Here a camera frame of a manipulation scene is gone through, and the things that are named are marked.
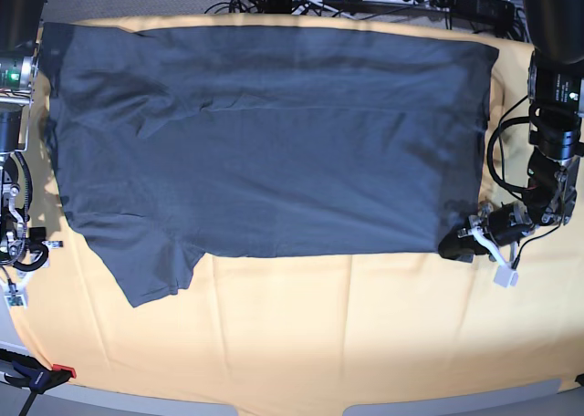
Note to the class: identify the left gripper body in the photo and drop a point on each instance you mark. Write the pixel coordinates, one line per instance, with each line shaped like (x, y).
(503, 226)

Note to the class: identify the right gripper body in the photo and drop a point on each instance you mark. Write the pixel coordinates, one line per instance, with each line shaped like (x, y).
(23, 250)

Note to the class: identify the blue-grey T-shirt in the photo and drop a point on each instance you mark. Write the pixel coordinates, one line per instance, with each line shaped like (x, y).
(260, 141)

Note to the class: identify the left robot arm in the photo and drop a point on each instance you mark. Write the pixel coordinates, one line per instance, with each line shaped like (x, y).
(555, 97)

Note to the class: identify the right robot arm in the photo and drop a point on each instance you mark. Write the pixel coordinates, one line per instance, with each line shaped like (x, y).
(21, 21)

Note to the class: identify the yellow tablecloth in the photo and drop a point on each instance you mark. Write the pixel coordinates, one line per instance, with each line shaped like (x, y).
(308, 335)

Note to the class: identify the blue red bar clamp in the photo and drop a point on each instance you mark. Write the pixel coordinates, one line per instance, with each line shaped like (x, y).
(27, 373)

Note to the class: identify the black power adapter brick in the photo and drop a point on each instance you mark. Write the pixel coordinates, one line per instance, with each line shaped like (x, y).
(492, 12)

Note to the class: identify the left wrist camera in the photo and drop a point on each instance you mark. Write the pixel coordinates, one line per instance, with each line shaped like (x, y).
(505, 276)

